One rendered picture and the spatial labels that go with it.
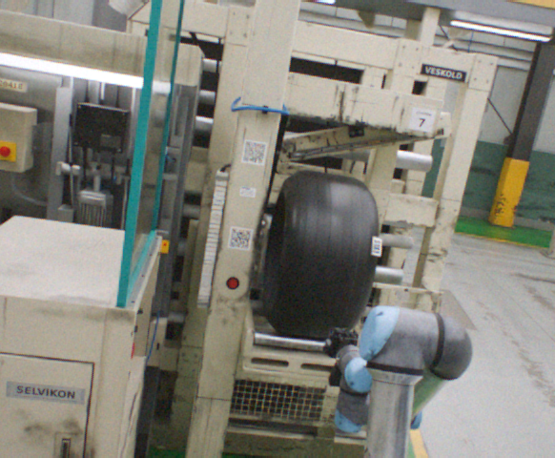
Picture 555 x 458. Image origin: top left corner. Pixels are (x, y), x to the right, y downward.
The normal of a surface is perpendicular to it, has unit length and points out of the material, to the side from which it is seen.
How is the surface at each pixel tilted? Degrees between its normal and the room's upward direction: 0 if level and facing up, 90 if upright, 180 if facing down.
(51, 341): 90
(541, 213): 90
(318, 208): 46
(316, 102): 90
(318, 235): 63
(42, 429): 90
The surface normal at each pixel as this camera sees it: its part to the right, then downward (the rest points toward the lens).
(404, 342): 0.11, -0.14
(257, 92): 0.10, 0.26
